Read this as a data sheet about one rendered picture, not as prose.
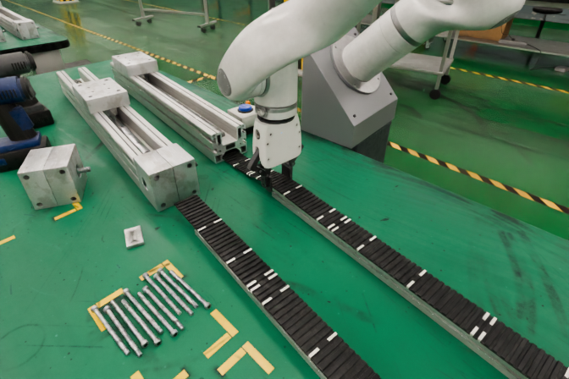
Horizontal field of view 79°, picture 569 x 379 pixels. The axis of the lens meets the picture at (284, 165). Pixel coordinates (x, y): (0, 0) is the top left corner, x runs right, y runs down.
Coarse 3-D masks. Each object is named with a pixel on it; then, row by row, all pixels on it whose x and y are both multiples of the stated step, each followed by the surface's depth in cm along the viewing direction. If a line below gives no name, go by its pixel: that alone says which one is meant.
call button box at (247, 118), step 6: (234, 108) 104; (252, 108) 104; (234, 114) 102; (240, 114) 101; (246, 114) 101; (252, 114) 101; (240, 120) 100; (246, 120) 100; (252, 120) 102; (246, 126) 101; (252, 126) 103; (246, 132) 102; (252, 132) 104
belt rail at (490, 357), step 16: (272, 192) 77; (288, 208) 74; (320, 224) 67; (336, 240) 65; (352, 256) 62; (384, 272) 57; (400, 288) 56; (416, 304) 54; (448, 320) 50; (464, 336) 49; (480, 352) 47; (496, 368) 46; (512, 368) 44
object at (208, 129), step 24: (120, 72) 129; (144, 96) 117; (168, 96) 113; (192, 96) 106; (168, 120) 106; (192, 120) 92; (216, 120) 97; (192, 144) 97; (216, 144) 87; (240, 144) 92
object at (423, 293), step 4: (432, 280) 54; (436, 280) 54; (428, 284) 54; (432, 284) 54; (436, 284) 54; (440, 284) 54; (444, 284) 54; (424, 288) 53; (428, 288) 53; (432, 288) 53; (436, 288) 53; (440, 288) 53; (420, 292) 52; (424, 292) 52; (428, 292) 53; (432, 292) 52; (436, 292) 53; (420, 296) 52; (424, 296) 52; (428, 296) 52; (432, 296) 52; (424, 300) 52; (428, 300) 52
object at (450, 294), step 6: (444, 288) 53; (450, 288) 53; (438, 294) 52; (444, 294) 52; (450, 294) 52; (432, 300) 51; (438, 300) 51; (444, 300) 51; (450, 300) 52; (432, 306) 51; (438, 306) 50; (444, 306) 51
